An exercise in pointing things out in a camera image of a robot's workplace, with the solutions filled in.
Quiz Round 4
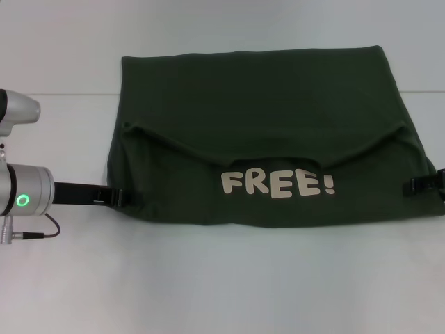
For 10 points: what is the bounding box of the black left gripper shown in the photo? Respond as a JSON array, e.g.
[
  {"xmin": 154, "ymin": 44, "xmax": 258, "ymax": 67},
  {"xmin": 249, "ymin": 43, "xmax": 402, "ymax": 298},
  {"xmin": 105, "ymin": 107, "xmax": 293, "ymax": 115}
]
[{"xmin": 51, "ymin": 182, "xmax": 144, "ymax": 209}]

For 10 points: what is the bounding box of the dark green t-shirt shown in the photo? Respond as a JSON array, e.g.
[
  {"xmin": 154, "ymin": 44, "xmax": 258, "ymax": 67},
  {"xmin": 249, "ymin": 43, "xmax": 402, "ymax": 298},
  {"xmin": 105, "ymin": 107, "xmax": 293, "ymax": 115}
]
[{"xmin": 106, "ymin": 45, "xmax": 445, "ymax": 230}]

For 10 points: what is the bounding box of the left arm cable with plug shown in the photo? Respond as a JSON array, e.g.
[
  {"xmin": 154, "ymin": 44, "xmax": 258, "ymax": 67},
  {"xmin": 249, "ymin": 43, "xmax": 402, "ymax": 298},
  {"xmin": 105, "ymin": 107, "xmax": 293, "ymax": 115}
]
[{"xmin": 0, "ymin": 212, "xmax": 62, "ymax": 245}]

